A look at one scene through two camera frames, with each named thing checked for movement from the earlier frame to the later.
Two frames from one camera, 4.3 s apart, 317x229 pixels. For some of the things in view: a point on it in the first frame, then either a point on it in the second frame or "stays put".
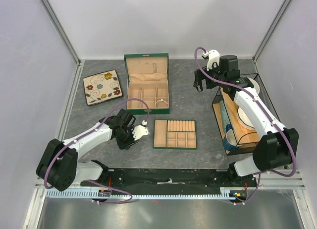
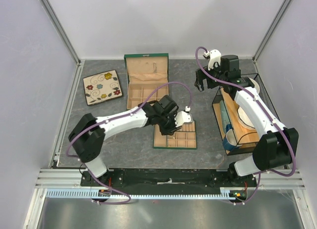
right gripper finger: (199, 76) stays put
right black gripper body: (215, 73) stays put
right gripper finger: (198, 85) stays put
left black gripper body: (126, 138) -> (167, 125)
